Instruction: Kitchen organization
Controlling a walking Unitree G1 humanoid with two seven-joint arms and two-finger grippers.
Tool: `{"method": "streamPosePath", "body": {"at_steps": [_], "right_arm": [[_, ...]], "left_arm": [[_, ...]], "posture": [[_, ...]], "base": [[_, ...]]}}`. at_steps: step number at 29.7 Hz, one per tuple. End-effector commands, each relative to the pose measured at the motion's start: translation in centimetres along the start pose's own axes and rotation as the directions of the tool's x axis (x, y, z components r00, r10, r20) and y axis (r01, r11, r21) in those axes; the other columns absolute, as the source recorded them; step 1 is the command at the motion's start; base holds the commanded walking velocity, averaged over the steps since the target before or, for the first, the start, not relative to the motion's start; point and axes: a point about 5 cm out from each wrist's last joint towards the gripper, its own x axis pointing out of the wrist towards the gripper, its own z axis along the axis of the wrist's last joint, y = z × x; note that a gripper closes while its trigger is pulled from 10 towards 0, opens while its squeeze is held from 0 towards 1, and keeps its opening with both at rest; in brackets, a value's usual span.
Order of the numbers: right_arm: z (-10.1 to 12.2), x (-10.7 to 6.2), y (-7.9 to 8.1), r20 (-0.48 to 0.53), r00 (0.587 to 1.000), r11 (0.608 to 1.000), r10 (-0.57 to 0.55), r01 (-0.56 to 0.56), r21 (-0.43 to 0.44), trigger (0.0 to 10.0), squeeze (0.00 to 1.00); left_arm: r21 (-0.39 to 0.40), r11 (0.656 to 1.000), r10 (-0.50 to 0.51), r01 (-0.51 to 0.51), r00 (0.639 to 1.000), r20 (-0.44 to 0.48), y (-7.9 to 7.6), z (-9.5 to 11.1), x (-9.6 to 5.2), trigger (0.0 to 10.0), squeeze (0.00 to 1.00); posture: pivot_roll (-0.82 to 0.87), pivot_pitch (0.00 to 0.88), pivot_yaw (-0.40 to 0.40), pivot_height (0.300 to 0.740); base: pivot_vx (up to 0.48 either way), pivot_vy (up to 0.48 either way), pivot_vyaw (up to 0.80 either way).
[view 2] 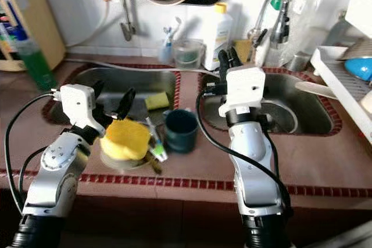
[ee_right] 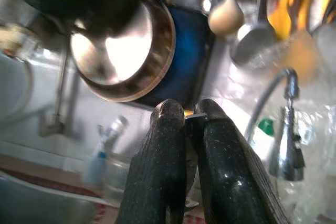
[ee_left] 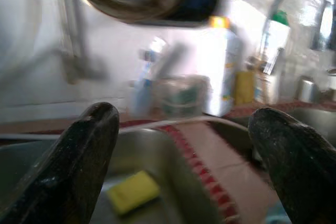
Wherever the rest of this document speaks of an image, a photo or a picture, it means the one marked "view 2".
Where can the small steel cup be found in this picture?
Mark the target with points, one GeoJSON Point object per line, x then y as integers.
{"type": "Point", "coordinates": [299, 62]}

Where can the clear toothbrush cup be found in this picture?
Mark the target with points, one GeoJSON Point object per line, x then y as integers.
{"type": "Point", "coordinates": [166, 54]}

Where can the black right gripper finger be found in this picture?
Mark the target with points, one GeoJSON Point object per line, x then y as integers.
{"type": "Point", "coordinates": [235, 59]}
{"type": "Point", "coordinates": [224, 65]}

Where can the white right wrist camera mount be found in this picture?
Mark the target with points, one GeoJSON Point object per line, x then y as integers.
{"type": "Point", "coordinates": [244, 88]}

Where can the mustard sponge block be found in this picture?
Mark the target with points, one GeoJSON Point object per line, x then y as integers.
{"type": "Point", "coordinates": [242, 50]}

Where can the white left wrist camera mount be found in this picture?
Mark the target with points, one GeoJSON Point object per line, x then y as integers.
{"type": "Point", "coordinates": [81, 105]}

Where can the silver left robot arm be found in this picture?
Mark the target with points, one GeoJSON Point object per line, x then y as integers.
{"type": "Point", "coordinates": [55, 184]}

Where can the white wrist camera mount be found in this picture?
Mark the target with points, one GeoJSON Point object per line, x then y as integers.
{"type": "Point", "coordinates": [81, 105]}
{"type": "Point", "coordinates": [244, 88]}

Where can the white dish rack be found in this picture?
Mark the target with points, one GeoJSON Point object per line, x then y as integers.
{"type": "Point", "coordinates": [340, 82]}

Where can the white cutlery holder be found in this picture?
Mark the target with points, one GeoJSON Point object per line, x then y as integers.
{"type": "Point", "coordinates": [361, 4]}

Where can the yellow dish sponge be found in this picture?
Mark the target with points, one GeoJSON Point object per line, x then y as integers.
{"type": "Point", "coordinates": [157, 101]}

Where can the yellow plastic bowl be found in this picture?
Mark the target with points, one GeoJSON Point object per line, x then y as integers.
{"type": "Point", "coordinates": [127, 140]}

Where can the chrome pull-out sprayer faucet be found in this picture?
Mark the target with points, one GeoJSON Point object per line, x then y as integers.
{"type": "Point", "coordinates": [282, 24]}

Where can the clear plastic bag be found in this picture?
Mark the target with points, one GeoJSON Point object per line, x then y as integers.
{"type": "Point", "coordinates": [317, 21]}

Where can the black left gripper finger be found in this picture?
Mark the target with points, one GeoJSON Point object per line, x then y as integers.
{"type": "Point", "coordinates": [99, 87]}
{"type": "Point", "coordinates": [127, 104]}

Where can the blue white toothbrush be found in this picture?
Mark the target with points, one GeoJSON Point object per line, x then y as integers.
{"type": "Point", "coordinates": [170, 32]}

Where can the steel sink basin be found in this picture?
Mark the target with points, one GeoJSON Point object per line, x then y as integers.
{"type": "Point", "coordinates": [151, 82]}
{"type": "Point", "coordinates": [314, 103]}

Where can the white detergent bottle yellow cap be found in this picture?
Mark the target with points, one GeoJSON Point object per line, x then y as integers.
{"type": "Point", "coordinates": [217, 42]}

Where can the blue bowl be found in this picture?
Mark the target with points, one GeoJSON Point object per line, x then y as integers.
{"type": "Point", "coordinates": [360, 69]}

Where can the thin white filter tube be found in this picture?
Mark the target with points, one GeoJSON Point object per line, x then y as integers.
{"type": "Point", "coordinates": [90, 30]}

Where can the small steel bowl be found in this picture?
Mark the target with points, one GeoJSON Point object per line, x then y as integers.
{"type": "Point", "coordinates": [125, 165]}

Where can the green dish soap bottle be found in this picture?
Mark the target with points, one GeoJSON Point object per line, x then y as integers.
{"type": "Point", "coordinates": [38, 67]}

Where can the dark teal mug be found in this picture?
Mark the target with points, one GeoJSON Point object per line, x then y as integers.
{"type": "Point", "coordinates": [181, 133]}

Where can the white green plastic tongs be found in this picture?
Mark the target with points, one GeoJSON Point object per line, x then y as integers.
{"type": "Point", "coordinates": [159, 151]}

